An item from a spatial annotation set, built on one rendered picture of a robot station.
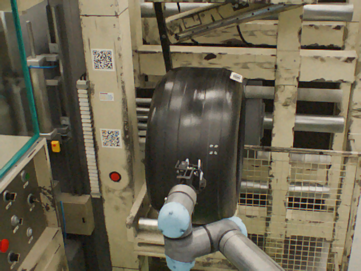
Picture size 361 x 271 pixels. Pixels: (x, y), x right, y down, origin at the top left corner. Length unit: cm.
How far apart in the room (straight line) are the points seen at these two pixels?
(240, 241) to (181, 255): 15
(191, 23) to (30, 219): 94
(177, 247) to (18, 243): 66
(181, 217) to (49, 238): 78
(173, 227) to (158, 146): 40
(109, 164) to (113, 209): 20
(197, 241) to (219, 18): 96
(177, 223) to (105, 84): 66
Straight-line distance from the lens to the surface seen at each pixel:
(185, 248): 128
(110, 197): 193
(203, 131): 154
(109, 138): 179
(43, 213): 190
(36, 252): 184
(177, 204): 124
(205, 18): 197
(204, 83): 163
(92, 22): 165
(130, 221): 182
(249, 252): 122
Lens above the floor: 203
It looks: 28 degrees down
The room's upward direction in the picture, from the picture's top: 2 degrees counter-clockwise
